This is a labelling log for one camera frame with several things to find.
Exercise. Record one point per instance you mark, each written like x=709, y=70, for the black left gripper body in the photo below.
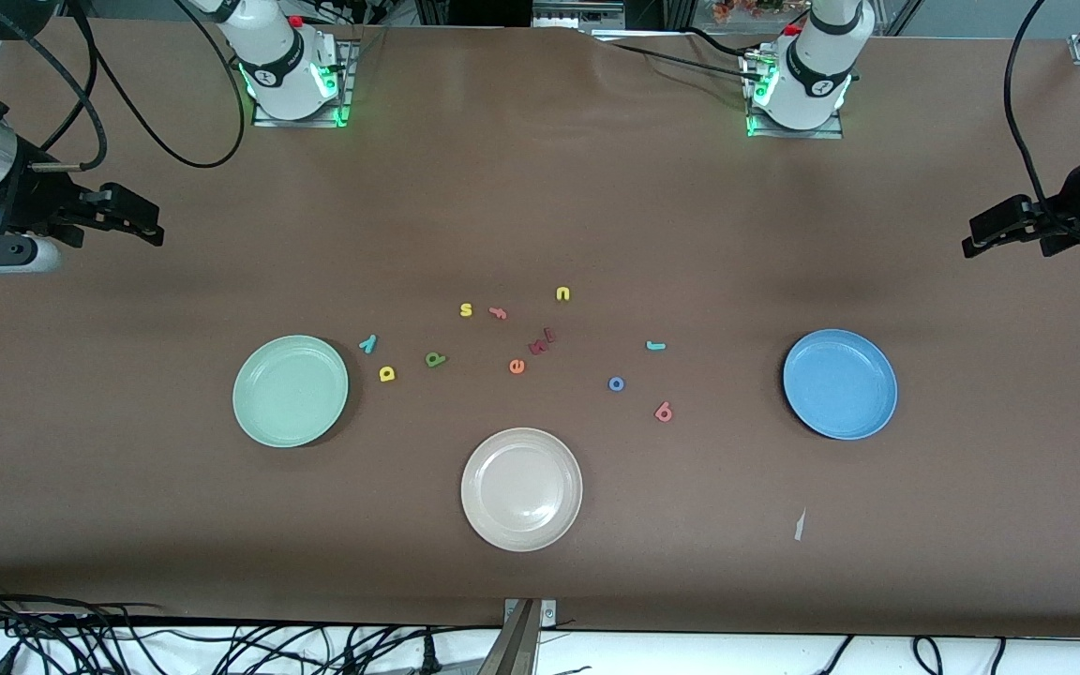
x=1075, y=199

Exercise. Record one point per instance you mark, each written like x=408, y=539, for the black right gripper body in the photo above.
x=32, y=194

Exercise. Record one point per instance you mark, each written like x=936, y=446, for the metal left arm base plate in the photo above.
x=798, y=134

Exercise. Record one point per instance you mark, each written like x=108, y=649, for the beige plate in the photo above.
x=521, y=488

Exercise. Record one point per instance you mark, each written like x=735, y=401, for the metal table bracket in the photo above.
x=519, y=647

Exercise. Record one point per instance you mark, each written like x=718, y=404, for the light green plate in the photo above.
x=291, y=391

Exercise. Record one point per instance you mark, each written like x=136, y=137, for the blue plate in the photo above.
x=840, y=383

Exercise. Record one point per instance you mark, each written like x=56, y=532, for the white paper scrap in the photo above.
x=799, y=525

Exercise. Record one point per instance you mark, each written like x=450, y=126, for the teal foam letter y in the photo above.
x=367, y=343

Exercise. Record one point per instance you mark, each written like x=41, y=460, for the green foam letter p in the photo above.
x=435, y=359

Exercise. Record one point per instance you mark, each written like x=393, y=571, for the dark red foam letter k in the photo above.
x=538, y=347

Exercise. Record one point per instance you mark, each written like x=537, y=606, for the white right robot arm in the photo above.
x=282, y=56

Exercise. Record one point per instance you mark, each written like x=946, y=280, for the orange artificial flowers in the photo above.
x=746, y=9

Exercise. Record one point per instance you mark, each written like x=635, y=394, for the grey metal rack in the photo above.
x=577, y=14

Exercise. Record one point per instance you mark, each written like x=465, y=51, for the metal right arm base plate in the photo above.
x=344, y=94

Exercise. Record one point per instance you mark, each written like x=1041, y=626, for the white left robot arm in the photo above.
x=817, y=66

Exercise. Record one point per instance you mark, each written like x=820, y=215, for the pink foam letter g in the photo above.
x=667, y=417

